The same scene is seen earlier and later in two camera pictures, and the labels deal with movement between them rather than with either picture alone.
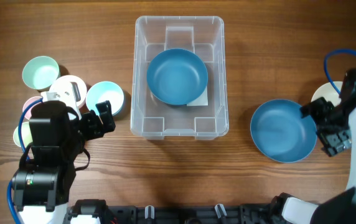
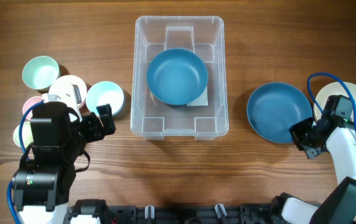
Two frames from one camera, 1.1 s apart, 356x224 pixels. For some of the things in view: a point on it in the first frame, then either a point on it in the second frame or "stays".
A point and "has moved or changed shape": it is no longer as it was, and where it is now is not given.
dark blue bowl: x=281 y=133 has moved or changed shape
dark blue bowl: x=177 y=76 stays
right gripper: x=330 y=125 → x=304 y=137
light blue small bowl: x=101 y=91 stays
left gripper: x=91 y=125 stays
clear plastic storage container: x=206 y=119 stays
